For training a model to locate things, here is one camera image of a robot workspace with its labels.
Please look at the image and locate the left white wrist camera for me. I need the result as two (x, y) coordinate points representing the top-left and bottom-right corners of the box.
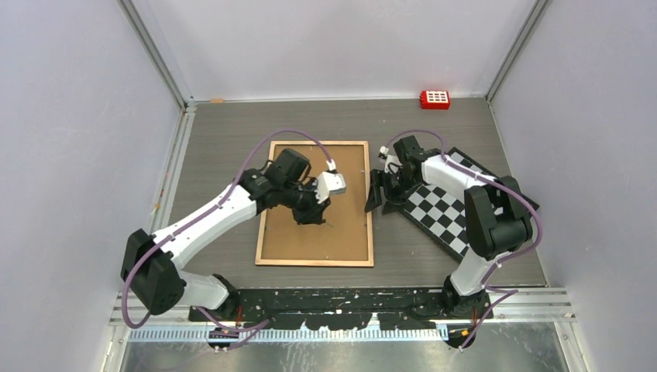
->
(315, 171), (346, 204)

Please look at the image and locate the black white checkerboard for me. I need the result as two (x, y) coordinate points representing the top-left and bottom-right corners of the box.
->
(394, 145), (538, 260)

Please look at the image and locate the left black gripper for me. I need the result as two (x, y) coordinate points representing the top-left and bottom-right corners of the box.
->
(280, 177), (331, 226)

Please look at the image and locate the purple cable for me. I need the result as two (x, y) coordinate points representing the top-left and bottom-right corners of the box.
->
(121, 128), (337, 352)
(384, 129), (546, 352)

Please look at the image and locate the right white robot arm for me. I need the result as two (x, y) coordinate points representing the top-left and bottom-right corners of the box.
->
(365, 132), (535, 318)

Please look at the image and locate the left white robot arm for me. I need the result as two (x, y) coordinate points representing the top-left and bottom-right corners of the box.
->
(120, 149), (346, 321)

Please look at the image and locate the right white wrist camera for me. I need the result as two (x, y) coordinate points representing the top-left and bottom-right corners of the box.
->
(378, 146), (402, 174)

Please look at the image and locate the black picture frame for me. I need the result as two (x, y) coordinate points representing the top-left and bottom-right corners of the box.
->
(255, 140), (373, 267)

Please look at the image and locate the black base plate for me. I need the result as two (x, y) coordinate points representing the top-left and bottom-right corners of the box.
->
(211, 287), (492, 331)

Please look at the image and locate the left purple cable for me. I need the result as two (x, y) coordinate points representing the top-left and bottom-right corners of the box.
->
(121, 128), (337, 352)

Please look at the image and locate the aluminium rail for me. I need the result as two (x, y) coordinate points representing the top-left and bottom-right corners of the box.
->
(126, 288), (576, 346)

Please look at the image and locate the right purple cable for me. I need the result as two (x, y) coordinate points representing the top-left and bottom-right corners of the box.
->
(384, 129), (546, 352)

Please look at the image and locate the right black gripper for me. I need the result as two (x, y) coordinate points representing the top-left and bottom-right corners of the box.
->
(365, 169), (420, 215)

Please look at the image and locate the red toy brick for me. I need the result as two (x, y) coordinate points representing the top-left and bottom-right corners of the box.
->
(419, 90), (451, 110)

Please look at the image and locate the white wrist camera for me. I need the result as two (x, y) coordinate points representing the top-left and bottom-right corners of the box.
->
(378, 146), (402, 174)
(315, 171), (346, 204)

